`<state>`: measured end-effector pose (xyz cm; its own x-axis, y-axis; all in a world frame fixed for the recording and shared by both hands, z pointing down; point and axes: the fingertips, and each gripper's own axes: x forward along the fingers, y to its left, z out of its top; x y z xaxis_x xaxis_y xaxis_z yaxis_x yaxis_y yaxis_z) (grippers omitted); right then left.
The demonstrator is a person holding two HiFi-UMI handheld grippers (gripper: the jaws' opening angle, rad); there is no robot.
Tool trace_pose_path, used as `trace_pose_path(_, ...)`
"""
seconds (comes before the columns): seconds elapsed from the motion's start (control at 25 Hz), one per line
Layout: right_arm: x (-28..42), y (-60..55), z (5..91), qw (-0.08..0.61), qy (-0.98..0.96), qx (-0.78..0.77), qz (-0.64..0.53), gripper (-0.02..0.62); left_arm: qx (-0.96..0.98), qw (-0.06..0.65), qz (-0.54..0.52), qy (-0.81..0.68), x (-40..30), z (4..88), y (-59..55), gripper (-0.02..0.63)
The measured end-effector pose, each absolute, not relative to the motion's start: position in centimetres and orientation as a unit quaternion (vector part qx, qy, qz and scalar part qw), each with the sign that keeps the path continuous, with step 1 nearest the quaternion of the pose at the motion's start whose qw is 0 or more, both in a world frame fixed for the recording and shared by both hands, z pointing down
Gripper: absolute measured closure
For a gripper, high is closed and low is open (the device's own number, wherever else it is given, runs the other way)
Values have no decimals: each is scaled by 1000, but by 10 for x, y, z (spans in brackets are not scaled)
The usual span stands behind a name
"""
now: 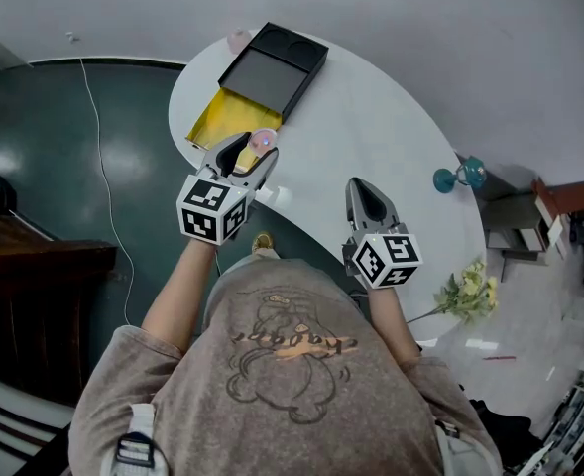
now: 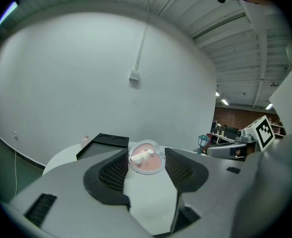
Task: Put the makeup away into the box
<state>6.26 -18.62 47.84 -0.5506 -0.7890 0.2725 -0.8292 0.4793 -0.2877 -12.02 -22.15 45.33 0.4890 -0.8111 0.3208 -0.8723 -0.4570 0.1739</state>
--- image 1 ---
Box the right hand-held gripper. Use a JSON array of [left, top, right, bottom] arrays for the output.
[[341, 177, 424, 291]]

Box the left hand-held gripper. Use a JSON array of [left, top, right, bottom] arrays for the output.
[[175, 131, 280, 246]]

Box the small pink round object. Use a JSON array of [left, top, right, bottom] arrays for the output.
[[248, 127, 278, 157]]

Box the black box with yellow drawer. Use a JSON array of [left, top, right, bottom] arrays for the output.
[[185, 21, 330, 176]]

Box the person's left forearm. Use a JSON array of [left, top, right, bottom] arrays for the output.
[[141, 238, 219, 351]]

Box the person's right forearm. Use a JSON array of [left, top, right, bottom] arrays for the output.
[[368, 285, 421, 364]]

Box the white curved table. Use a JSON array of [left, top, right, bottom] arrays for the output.
[[167, 28, 487, 342]]

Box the brown cardboard box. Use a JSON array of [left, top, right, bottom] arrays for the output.
[[531, 176, 584, 227]]

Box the person's left tan shoe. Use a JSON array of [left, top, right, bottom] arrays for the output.
[[251, 231, 275, 256]]

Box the yellow flower bouquet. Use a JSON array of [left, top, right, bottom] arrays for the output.
[[405, 260, 500, 326]]

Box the grey open cabinet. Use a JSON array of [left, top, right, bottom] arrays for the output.
[[469, 185, 553, 267]]

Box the person's grey printed shirt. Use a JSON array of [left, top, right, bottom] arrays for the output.
[[67, 248, 504, 476]]

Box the dark wooden furniture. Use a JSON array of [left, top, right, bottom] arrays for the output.
[[0, 210, 119, 406]]

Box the black office chair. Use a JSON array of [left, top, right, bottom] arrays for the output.
[[469, 398, 545, 465]]

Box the white shelf unit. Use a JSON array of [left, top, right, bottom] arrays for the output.
[[538, 384, 584, 476]]

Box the white floor cable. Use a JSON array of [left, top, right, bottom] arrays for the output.
[[78, 57, 137, 326]]

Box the white backpack strap with buckle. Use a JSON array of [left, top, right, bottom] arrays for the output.
[[115, 403, 172, 476]]

